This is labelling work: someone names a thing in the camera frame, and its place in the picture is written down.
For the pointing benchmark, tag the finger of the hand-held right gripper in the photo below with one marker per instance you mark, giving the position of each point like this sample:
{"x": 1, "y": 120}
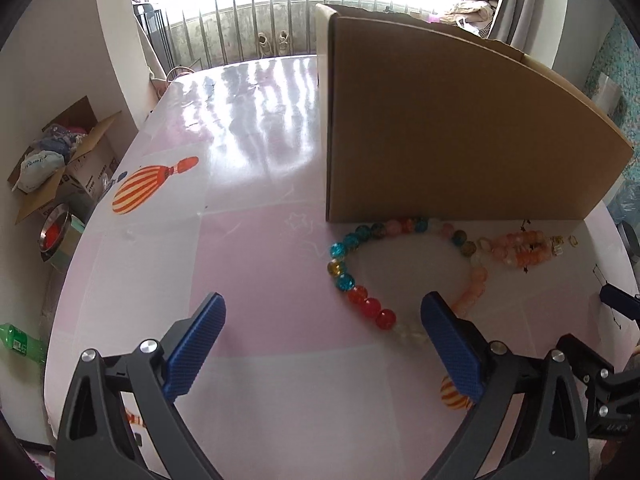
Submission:
{"x": 585, "y": 360}
{"x": 620, "y": 301}

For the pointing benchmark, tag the white cloth bundle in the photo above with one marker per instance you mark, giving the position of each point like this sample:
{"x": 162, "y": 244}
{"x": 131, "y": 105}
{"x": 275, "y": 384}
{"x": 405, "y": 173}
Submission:
{"x": 37, "y": 167}

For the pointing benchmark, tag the green plastic bottle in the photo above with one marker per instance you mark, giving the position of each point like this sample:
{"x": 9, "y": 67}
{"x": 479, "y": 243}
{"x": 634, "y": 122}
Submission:
{"x": 20, "y": 342}

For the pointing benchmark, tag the metal bowl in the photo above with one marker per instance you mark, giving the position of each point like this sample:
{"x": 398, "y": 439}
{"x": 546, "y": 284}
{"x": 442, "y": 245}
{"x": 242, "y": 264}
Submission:
{"x": 52, "y": 232}

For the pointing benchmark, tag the black rack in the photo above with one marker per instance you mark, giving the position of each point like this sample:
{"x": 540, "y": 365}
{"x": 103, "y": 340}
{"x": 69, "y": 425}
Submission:
{"x": 152, "y": 30}

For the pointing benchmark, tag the large brown cardboard box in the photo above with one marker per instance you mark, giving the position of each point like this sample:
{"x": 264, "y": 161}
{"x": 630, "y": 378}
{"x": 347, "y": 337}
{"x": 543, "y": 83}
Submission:
{"x": 450, "y": 125}

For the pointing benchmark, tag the open cardboard box with clothes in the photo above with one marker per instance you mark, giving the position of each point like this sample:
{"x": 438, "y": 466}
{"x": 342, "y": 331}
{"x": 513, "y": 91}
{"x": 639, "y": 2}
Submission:
{"x": 90, "y": 160}

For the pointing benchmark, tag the translucent plastic bag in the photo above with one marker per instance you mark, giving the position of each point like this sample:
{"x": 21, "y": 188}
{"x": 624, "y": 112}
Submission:
{"x": 627, "y": 200}

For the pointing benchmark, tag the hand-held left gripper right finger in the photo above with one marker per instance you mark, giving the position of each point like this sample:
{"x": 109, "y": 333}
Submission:
{"x": 450, "y": 340}

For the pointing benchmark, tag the silver abacus earring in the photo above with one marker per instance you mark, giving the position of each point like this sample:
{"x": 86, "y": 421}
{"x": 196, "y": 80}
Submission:
{"x": 556, "y": 246}

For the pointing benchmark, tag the grey curtain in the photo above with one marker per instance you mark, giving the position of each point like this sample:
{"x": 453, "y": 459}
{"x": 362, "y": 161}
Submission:
{"x": 515, "y": 0}

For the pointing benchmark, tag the colourful clothes bundle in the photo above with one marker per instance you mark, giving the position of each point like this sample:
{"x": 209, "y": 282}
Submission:
{"x": 62, "y": 137}

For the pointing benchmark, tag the pile of clothes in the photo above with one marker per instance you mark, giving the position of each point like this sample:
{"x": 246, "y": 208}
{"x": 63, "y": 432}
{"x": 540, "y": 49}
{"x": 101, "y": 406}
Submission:
{"x": 472, "y": 10}

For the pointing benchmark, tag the metal window railing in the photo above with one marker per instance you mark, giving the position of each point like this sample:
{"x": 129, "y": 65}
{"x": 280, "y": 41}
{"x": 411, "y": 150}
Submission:
{"x": 225, "y": 25}

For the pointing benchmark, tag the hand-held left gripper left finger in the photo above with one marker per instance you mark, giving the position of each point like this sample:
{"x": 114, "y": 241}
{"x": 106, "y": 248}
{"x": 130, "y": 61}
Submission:
{"x": 197, "y": 345}

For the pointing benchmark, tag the pink printed tablecloth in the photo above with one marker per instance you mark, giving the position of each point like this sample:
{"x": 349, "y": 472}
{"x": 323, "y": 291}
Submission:
{"x": 250, "y": 210}

